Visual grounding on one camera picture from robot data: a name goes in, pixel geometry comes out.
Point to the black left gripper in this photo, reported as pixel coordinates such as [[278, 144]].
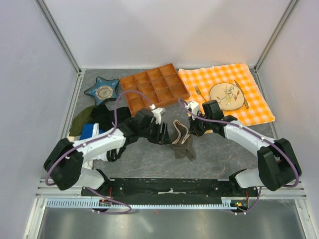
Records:
[[163, 138]]

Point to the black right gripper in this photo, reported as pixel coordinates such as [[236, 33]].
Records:
[[193, 129]]

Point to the olive grey underwear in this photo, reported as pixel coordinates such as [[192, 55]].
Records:
[[182, 143]]

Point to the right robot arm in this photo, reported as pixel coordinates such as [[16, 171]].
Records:
[[277, 165]]

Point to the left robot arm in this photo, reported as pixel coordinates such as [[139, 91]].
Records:
[[65, 163]]

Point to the gold fork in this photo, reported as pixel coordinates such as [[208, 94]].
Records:
[[198, 91]]

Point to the bird pattern ceramic plate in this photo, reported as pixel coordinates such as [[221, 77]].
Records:
[[229, 96]]

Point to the wooden compartment tray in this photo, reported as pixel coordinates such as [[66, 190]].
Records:
[[161, 85]]

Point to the white black striped garment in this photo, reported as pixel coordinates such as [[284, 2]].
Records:
[[104, 156]]

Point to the blue star shaped dish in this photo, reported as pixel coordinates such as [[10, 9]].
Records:
[[103, 90]]

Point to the blue white garment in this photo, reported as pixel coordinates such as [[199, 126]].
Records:
[[90, 130]]

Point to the dark green garment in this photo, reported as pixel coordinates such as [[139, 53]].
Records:
[[80, 120]]

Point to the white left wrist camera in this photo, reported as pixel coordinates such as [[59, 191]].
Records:
[[157, 112]]

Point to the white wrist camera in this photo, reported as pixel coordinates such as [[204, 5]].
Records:
[[157, 112], [193, 108]]

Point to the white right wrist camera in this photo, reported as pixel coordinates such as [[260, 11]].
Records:
[[193, 108]]

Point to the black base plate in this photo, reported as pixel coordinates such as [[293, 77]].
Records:
[[173, 190]]

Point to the slotted cable duct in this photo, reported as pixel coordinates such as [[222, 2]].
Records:
[[225, 204]]

